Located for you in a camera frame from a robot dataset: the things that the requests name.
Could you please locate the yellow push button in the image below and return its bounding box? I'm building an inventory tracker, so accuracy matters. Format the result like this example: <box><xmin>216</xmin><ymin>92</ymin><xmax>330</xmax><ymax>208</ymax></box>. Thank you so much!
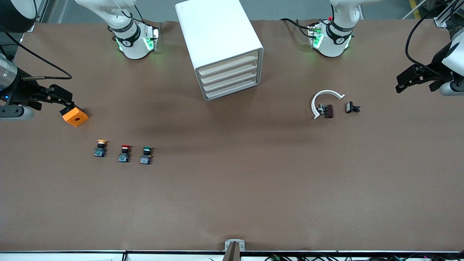
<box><xmin>94</xmin><ymin>139</ymin><xmax>108</xmax><ymax>158</ymax></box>

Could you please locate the red push button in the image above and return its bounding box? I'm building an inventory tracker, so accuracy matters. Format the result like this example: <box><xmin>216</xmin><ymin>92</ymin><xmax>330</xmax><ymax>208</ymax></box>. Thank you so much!
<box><xmin>118</xmin><ymin>144</ymin><xmax>132</xmax><ymax>163</ymax></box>

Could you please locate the green push button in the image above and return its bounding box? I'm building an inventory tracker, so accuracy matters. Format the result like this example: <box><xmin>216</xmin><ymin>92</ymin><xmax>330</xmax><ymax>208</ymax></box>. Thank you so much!
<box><xmin>140</xmin><ymin>146</ymin><xmax>154</xmax><ymax>165</ymax></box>

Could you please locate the orange box with hole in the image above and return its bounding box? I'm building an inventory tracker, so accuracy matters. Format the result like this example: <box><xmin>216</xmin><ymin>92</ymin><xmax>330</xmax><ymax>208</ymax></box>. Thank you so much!
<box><xmin>60</xmin><ymin>105</ymin><xmax>89</xmax><ymax>127</ymax></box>

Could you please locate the white curved plastic arc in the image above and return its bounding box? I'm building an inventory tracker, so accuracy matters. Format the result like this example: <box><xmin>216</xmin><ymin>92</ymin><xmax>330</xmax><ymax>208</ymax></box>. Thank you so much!
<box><xmin>311</xmin><ymin>90</ymin><xmax>345</xmax><ymax>120</ymax></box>

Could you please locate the dark brown terminal block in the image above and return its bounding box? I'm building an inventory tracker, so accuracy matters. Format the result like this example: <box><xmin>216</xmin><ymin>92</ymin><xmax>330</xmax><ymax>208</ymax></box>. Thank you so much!
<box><xmin>317</xmin><ymin>103</ymin><xmax>334</xmax><ymax>119</ymax></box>

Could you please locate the black table edge strip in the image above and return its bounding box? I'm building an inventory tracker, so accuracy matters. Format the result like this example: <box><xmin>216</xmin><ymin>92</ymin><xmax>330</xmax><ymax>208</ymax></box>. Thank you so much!
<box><xmin>0</xmin><ymin>250</ymin><xmax>464</xmax><ymax>254</ymax></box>

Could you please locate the brown table cover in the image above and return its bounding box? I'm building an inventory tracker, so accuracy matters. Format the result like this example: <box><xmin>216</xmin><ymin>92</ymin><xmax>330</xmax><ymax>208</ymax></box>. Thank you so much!
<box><xmin>0</xmin><ymin>18</ymin><xmax>464</xmax><ymax>252</ymax></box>

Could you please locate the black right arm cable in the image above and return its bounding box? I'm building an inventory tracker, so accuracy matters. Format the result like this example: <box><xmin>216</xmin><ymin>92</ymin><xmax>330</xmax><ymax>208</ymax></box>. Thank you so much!
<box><xmin>0</xmin><ymin>32</ymin><xmax>73</xmax><ymax>80</ymax></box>

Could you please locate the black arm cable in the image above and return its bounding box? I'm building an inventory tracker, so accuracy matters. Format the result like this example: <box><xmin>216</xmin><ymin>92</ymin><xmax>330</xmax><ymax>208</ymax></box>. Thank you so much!
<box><xmin>0</xmin><ymin>32</ymin><xmax>73</xmax><ymax>80</ymax></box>
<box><xmin>405</xmin><ymin>0</ymin><xmax>453</xmax><ymax>78</ymax></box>

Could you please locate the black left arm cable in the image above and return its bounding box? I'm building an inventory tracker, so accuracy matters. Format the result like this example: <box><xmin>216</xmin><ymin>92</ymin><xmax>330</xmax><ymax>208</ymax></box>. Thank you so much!
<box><xmin>405</xmin><ymin>0</ymin><xmax>453</xmax><ymax>78</ymax></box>

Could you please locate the aluminium frame profile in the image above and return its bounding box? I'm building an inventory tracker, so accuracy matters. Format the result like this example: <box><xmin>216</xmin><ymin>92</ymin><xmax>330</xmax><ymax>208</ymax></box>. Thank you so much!
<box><xmin>433</xmin><ymin>0</ymin><xmax>464</xmax><ymax>28</ymax></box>
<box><xmin>35</xmin><ymin>0</ymin><xmax>49</xmax><ymax>23</ymax></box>

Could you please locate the black cable bundle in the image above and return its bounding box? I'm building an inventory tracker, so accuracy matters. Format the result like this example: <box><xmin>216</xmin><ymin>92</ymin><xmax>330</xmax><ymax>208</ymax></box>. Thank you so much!
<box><xmin>265</xmin><ymin>254</ymin><xmax>464</xmax><ymax>261</ymax></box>

